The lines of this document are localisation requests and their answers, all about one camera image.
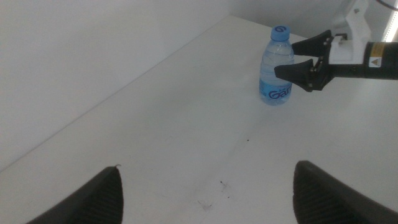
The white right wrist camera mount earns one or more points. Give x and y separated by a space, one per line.
345 51

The bright metal frame bar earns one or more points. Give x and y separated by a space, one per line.
391 31

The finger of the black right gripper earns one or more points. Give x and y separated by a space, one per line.
314 45
295 73

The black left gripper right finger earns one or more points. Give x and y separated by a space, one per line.
326 202

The small water bottle blue cap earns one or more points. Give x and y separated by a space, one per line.
275 53

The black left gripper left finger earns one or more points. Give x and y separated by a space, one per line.
99 202

